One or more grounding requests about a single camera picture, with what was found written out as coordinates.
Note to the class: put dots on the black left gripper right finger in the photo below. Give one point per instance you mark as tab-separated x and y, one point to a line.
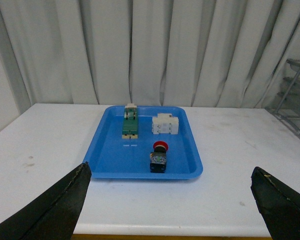
278	204

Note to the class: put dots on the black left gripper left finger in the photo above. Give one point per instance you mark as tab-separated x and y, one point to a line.
54	214

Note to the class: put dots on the red emergency stop button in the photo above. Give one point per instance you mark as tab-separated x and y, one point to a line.
158	157

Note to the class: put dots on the silver mesh rack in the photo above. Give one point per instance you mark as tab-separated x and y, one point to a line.
287	110

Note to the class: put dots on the blue plastic tray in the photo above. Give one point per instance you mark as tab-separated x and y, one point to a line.
112	157

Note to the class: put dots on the green terminal block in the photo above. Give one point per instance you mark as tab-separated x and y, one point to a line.
130	122

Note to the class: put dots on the white circuit breaker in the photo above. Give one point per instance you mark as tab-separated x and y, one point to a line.
165	123

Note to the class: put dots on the white curtain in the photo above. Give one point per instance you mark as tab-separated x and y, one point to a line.
191	53

